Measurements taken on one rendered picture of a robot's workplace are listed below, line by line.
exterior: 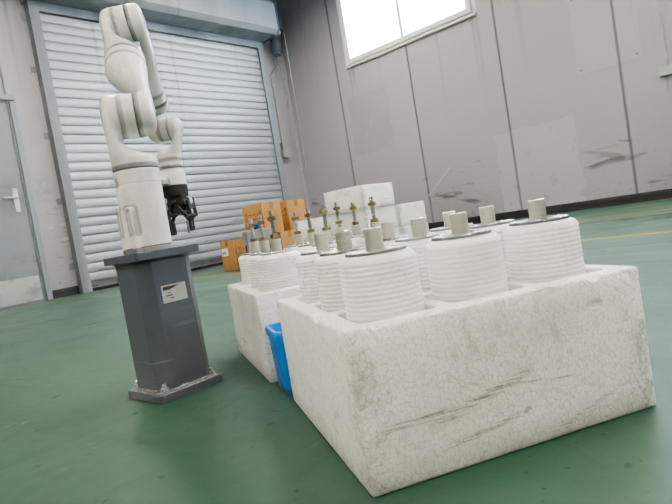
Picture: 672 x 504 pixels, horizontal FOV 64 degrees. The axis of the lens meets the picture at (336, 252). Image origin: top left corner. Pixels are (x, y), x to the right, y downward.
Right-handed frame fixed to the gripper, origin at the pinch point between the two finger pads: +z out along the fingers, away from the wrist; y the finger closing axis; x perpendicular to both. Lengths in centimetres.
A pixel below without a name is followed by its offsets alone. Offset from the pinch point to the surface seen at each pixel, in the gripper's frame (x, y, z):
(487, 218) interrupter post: 20, -105, 6
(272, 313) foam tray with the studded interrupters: 25, -60, 19
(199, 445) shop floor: 53, -70, 33
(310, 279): 37, -82, 11
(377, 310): 50, -103, 13
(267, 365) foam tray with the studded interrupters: 27, -59, 29
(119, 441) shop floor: 57, -53, 33
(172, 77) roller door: -333, 432, -201
